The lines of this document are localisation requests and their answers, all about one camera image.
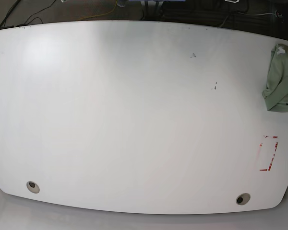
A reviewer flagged green t-shirt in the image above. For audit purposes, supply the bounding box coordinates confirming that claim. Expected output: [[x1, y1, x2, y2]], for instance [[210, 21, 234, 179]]
[[262, 44, 288, 113]]

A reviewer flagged right table grommet hole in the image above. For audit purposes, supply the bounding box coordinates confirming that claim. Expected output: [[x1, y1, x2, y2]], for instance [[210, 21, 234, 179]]
[[236, 193, 251, 206]]

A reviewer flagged table grommet hole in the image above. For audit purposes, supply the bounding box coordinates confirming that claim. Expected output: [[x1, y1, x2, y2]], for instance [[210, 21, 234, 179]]
[[26, 181, 40, 194], [236, 193, 251, 206]]

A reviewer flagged red tape marking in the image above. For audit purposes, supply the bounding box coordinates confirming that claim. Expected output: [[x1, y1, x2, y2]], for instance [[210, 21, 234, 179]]
[[257, 136, 279, 172]]

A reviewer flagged left table grommet hole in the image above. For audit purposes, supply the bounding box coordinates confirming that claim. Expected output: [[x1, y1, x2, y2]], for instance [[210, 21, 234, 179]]
[[26, 181, 40, 194]]

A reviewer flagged yellow cable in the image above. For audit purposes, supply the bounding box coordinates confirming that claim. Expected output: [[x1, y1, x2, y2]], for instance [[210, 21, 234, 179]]
[[78, 0, 118, 22]]

